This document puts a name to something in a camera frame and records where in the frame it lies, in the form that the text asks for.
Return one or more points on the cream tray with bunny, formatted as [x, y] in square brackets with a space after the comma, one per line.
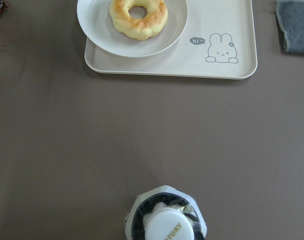
[218, 42]

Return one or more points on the glazed donut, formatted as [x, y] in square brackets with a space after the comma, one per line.
[135, 28]

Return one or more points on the grey folded cloth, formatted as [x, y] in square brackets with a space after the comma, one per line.
[290, 16]

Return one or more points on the tea bottle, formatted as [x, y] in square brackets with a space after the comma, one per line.
[165, 213]

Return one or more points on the white round plate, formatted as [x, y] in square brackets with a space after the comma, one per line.
[96, 22]

